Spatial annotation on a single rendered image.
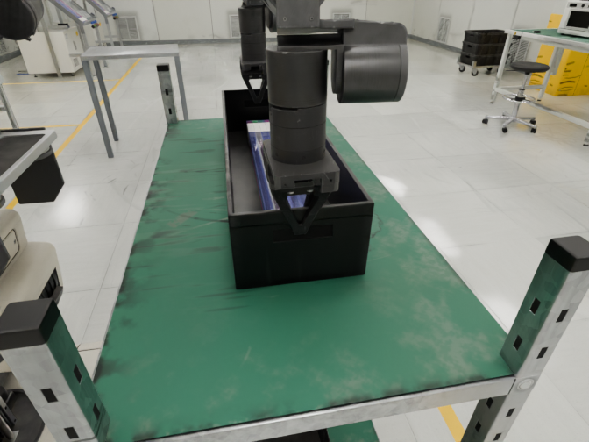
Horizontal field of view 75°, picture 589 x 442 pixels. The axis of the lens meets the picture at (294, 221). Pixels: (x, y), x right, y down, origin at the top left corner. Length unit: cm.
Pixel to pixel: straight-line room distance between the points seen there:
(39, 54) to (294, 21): 692
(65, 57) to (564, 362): 686
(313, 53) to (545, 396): 159
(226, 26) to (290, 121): 943
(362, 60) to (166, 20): 951
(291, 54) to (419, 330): 32
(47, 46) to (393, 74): 688
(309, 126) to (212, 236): 29
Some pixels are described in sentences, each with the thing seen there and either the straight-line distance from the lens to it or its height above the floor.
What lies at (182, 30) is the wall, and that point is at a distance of 982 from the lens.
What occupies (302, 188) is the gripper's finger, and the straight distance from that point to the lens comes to 40.
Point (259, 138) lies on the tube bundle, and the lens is 84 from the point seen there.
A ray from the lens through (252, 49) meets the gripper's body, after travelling 92.
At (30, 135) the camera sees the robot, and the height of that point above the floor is 104.
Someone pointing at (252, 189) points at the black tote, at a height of 96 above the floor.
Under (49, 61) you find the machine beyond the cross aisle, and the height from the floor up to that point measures 22.
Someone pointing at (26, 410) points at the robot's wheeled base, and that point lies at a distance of 140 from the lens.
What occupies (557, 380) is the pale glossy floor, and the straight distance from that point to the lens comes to 185.
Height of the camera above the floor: 129
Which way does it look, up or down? 33 degrees down
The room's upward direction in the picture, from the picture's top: straight up
